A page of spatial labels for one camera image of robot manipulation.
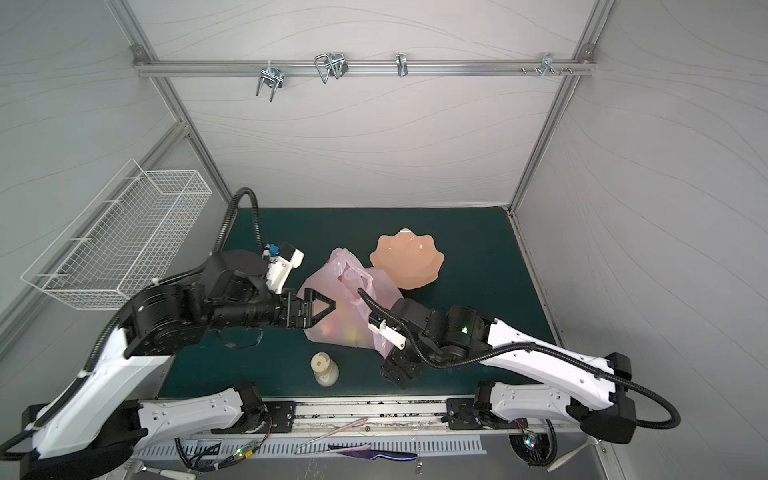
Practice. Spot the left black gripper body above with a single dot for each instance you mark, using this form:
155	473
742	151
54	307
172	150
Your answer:
262	309

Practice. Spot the left silver fork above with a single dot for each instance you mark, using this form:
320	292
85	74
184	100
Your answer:
169	473

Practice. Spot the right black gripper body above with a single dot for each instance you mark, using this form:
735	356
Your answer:
399	363

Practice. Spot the left metal hook clamp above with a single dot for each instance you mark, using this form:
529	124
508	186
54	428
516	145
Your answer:
271	79

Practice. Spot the right silver fork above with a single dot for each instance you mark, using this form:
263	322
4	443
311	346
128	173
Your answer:
565	458

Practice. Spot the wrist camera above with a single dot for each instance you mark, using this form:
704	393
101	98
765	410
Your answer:
381	329
281	259

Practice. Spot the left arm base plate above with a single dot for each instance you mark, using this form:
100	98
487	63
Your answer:
276	417

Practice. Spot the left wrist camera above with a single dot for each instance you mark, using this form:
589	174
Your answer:
281	259

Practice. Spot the middle metal hook clamp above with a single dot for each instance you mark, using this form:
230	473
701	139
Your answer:
331	65

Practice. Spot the white wire basket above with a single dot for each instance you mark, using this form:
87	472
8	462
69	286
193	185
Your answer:
125	238

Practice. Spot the metal hook clamp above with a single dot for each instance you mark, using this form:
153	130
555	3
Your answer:
271	79
331	65

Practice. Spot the tan fruit plate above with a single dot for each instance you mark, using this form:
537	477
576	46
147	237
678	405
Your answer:
411	261

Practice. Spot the purple handled knife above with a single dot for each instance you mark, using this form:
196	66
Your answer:
367	452

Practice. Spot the metal crossbar rail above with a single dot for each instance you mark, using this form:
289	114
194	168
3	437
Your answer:
357	68

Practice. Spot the right metal bracket clamp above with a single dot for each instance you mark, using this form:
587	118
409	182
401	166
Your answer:
547	67

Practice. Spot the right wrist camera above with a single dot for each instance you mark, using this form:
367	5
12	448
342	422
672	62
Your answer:
381	329

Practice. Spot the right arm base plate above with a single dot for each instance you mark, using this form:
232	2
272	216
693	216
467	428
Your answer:
468	414

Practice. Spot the pink clear tongs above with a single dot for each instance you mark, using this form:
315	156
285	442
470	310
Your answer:
334	431

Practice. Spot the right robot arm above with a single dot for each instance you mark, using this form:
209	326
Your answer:
597	394

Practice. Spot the silver fork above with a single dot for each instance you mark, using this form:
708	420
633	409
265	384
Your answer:
169	473
565	458

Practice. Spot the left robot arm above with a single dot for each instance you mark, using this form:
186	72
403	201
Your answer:
96	425

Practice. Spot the small metal ring clamp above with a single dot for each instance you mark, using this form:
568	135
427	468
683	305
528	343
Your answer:
401	65

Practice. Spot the pink plastic bag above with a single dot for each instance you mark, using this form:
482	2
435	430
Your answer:
339	279

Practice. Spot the small beige bottle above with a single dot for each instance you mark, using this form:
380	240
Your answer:
325	370

